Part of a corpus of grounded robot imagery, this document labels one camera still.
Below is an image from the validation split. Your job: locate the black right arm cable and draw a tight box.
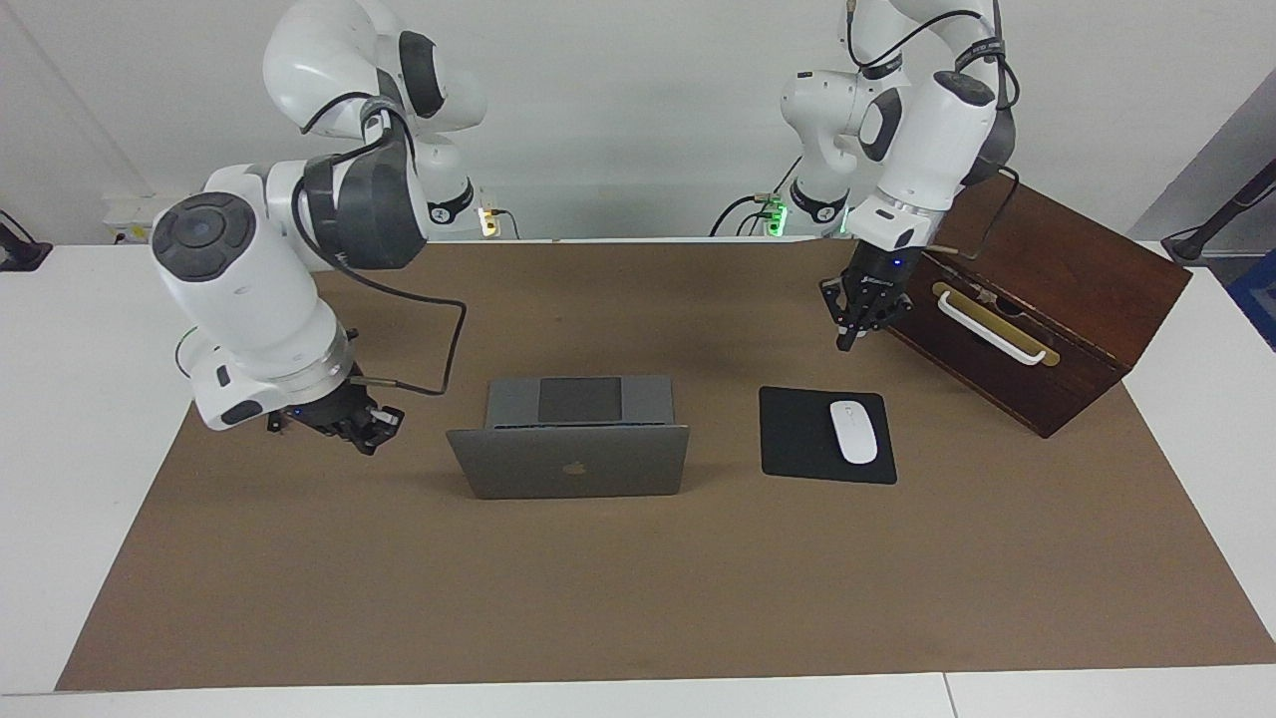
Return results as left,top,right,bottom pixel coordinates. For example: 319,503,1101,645
292,92,470,397

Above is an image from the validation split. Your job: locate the white computer mouse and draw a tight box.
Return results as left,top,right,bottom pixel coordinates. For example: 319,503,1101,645
829,400,879,466

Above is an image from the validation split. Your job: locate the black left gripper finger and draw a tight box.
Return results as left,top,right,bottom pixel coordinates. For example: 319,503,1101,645
819,279,863,352
862,297,913,340

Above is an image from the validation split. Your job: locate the dark brown wooden box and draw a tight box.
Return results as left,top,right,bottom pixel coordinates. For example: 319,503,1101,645
868,167,1193,440

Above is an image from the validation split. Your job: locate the silver grey laptop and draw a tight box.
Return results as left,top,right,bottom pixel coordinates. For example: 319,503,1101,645
446,376,691,501

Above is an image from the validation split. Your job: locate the white box handle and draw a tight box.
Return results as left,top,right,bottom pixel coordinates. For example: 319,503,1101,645
937,289,1050,367

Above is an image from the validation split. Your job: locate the black clamp mount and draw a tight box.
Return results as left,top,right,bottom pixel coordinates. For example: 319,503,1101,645
0,211,53,272

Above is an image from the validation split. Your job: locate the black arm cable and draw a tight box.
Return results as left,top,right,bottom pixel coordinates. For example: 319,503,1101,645
292,92,470,397
845,0,1022,262

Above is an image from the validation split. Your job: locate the black mouse pad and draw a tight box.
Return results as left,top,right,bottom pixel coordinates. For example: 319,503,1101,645
759,386,898,486

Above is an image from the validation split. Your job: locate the black left base cable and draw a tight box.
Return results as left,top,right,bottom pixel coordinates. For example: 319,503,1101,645
710,150,803,237

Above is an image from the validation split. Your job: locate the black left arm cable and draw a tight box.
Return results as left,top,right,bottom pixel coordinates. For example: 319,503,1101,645
845,0,1022,262

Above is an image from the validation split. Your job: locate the blue crate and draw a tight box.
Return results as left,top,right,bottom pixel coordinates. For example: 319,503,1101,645
1228,249,1276,350

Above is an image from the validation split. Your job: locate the black tripod stand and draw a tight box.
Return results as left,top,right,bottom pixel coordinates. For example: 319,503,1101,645
1161,160,1276,262

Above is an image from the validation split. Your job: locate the brown table mat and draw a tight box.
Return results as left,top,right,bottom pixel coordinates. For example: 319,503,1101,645
55,237,1276,692

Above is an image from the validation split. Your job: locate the white power strip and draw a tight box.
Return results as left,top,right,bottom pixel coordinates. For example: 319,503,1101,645
105,194,197,245

